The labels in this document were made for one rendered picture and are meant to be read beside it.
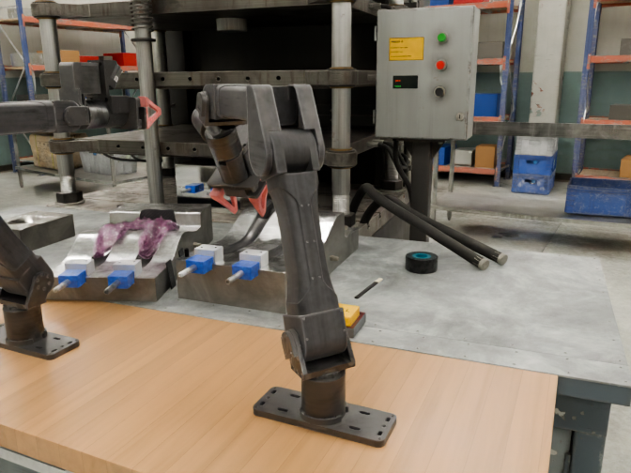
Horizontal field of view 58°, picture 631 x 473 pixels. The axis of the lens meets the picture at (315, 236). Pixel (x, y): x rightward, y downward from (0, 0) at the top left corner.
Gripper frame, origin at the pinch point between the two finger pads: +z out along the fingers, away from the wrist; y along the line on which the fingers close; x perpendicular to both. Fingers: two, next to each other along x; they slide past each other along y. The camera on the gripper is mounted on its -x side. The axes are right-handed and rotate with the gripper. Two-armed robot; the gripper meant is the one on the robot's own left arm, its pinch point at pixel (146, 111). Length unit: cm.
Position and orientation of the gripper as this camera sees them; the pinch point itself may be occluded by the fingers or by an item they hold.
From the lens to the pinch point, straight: 137.7
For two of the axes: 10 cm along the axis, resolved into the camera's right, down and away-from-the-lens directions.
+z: 4.1, -2.3, 8.8
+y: -9.1, -1.0, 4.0
